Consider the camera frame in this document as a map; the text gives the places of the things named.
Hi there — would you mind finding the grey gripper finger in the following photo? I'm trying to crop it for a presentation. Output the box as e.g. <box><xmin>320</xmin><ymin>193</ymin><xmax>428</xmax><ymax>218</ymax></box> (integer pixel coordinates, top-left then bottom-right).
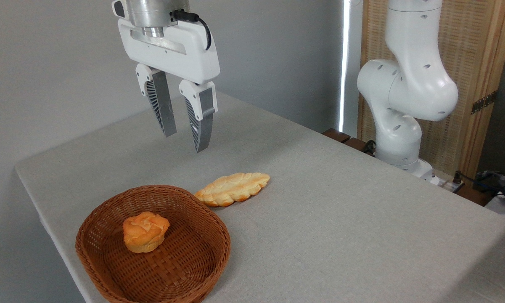
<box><xmin>135</xmin><ymin>63</ymin><xmax>177</xmax><ymax>138</ymax></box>
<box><xmin>178</xmin><ymin>80</ymin><xmax>218</xmax><ymax>154</ymax></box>

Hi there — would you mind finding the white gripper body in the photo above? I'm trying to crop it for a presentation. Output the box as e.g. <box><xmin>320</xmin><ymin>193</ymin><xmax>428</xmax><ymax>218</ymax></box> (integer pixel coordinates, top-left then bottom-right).
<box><xmin>117</xmin><ymin>19</ymin><xmax>220</xmax><ymax>85</ymax></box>

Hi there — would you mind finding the long braided bread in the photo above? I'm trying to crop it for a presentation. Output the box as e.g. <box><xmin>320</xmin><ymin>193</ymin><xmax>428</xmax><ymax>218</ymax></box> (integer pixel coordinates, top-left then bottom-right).
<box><xmin>194</xmin><ymin>172</ymin><xmax>271</xmax><ymax>207</ymax></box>

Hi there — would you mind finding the round orange bread bun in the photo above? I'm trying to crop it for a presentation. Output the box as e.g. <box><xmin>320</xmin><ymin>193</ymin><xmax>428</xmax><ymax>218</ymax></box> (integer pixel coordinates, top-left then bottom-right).
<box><xmin>122</xmin><ymin>211</ymin><xmax>170</xmax><ymax>253</ymax></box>

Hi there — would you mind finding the brown wicker basket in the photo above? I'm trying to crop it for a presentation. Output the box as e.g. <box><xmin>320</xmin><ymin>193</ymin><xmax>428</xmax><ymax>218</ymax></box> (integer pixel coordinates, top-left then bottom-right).
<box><xmin>75</xmin><ymin>184</ymin><xmax>231</xmax><ymax>303</ymax></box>

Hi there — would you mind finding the dark brown wooden plank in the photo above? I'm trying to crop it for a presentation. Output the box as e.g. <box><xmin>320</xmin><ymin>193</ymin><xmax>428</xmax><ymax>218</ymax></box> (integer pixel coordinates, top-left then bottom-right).
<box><xmin>344</xmin><ymin>137</ymin><xmax>375</xmax><ymax>157</ymax></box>
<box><xmin>322</xmin><ymin>128</ymin><xmax>352</xmax><ymax>144</ymax></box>

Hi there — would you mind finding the grey tablecloth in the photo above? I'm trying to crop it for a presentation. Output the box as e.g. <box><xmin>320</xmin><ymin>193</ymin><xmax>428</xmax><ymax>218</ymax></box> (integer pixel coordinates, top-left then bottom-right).
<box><xmin>15</xmin><ymin>92</ymin><xmax>505</xmax><ymax>303</ymax></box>

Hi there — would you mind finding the white power strip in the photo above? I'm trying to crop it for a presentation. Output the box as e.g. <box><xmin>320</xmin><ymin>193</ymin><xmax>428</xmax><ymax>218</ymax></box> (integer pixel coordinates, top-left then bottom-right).
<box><xmin>428</xmin><ymin>175</ymin><xmax>465</xmax><ymax>194</ymax></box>

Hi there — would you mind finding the brass screen hinge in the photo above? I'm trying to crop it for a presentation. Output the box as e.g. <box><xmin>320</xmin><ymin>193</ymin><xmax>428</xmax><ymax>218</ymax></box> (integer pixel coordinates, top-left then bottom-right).
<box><xmin>471</xmin><ymin>90</ymin><xmax>497</xmax><ymax>115</ymax></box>

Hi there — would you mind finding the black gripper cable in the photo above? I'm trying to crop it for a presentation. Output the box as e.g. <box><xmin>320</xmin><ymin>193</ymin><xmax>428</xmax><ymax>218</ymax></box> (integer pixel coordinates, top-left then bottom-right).
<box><xmin>170</xmin><ymin>9</ymin><xmax>213</xmax><ymax>51</ymax></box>

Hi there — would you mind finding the black power cable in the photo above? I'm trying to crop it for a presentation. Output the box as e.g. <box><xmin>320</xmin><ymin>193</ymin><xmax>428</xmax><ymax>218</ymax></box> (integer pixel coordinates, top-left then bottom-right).
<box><xmin>452</xmin><ymin>170</ymin><xmax>505</xmax><ymax>198</ymax></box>

